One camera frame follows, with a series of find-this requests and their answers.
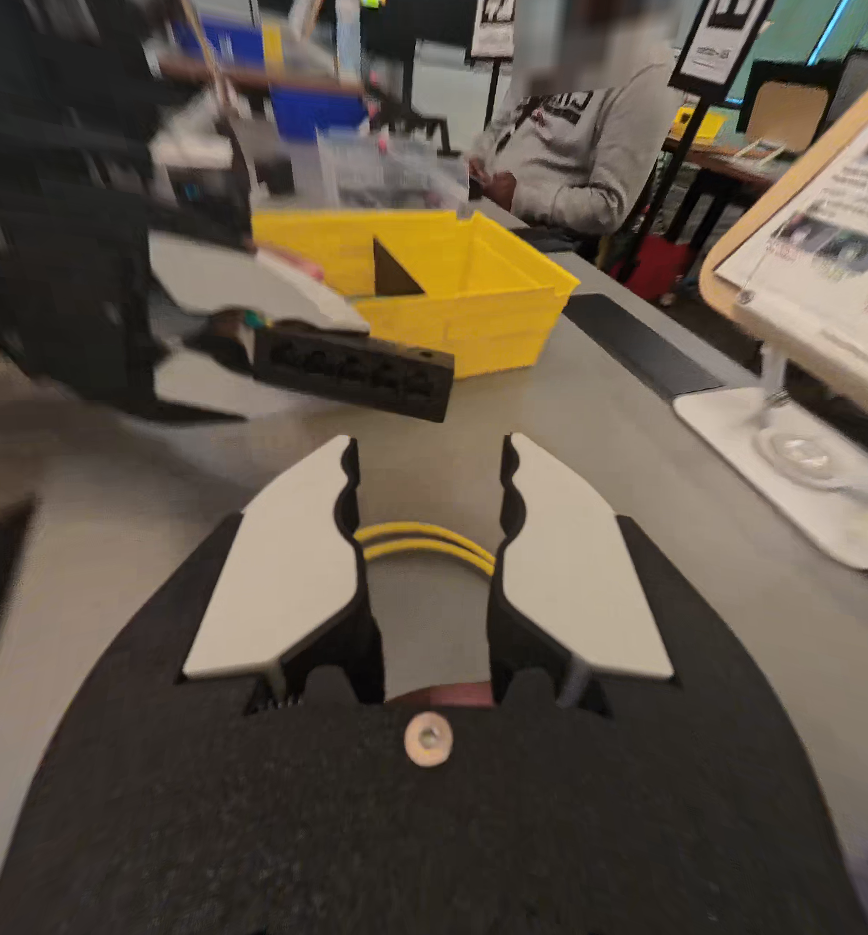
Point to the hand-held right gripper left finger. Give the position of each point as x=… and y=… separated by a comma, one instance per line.
x=288, y=577

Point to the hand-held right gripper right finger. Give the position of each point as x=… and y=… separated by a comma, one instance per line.
x=580, y=584

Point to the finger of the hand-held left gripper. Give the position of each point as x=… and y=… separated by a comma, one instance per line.
x=244, y=285
x=200, y=387

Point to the black network switch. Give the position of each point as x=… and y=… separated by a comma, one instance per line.
x=353, y=372

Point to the yellow plastic bin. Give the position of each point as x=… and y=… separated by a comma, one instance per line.
x=477, y=321

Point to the black bin divider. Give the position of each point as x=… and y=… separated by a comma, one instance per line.
x=393, y=277

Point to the clear plastic bags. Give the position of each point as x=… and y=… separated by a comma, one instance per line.
x=375, y=175

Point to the blue plastic bin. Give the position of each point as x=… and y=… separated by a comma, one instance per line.
x=317, y=113

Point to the white stand base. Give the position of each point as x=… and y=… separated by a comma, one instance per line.
x=733, y=438

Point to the black desk mat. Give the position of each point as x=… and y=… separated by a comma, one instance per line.
x=638, y=343

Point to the red bag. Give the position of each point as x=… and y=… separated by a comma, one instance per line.
x=656, y=267

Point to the black-framed tag sign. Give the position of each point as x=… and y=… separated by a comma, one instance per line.
x=718, y=58
x=493, y=33

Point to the tan padded chair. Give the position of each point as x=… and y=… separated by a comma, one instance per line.
x=788, y=109

